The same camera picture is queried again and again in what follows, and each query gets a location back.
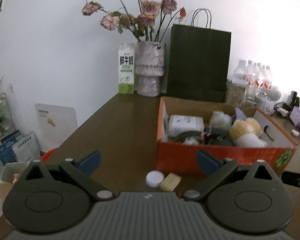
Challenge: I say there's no plastic bag bundle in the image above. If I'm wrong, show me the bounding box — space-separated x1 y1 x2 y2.
209 111 232 132

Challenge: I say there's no white leaning board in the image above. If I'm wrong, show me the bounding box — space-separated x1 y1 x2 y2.
35 103 78 152

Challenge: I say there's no black pouch bag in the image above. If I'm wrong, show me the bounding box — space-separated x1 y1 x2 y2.
173 127 235 147

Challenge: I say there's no green white milk carton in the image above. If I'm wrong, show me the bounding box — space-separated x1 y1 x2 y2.
118 43 136 94

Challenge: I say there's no white charger with cable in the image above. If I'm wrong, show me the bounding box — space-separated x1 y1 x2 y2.
273 102 292 118

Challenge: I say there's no dried pink rose bouquet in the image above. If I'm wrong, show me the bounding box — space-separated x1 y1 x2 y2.
81 0 187 42

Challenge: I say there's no yellow white plush toy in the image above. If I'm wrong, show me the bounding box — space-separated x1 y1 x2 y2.
229 118 268 148

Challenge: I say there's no pack of water bottles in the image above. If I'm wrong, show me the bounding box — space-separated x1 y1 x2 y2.
231 60 272 98

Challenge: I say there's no black paper shopping bag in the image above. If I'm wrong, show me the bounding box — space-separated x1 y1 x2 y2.
166 8 231 102

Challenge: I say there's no white jar lid left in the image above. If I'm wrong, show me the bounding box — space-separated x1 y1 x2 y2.
146 171 165 188

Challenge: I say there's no blue white box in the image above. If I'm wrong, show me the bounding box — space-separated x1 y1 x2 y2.
0 130 40 166

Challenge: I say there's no crumpled white tissue ball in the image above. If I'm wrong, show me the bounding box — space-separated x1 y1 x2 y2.
183 137 200 145

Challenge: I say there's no black stand device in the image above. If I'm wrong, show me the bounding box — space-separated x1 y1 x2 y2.
288 91 300 109

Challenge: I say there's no wet wipes pack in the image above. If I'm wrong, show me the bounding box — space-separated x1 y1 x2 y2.
168 115 204 137

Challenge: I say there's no small white bottle cap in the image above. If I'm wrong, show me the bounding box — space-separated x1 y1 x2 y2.
291 129 300 137

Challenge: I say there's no orange cardboard box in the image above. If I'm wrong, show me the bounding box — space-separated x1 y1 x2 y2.
155 96 299 178

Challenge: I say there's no grey textured vase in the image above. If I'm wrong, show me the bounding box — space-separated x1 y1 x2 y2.
135 41 166 97

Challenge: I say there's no clear glass cup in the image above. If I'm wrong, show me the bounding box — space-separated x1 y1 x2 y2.
244 85 260 108

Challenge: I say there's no grey speckled container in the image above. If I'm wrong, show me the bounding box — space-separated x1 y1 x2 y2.
225 80 246 105

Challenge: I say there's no purple item in box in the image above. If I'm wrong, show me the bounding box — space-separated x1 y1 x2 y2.
235 107 247 121

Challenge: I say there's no cardboard trash box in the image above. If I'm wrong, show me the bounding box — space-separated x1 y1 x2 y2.
0 162 28 200

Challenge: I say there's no beige eraser block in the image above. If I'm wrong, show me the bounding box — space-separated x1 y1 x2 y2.
160 173 181 192

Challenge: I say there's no white tin box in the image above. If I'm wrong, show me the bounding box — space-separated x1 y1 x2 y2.
258 98 276 115

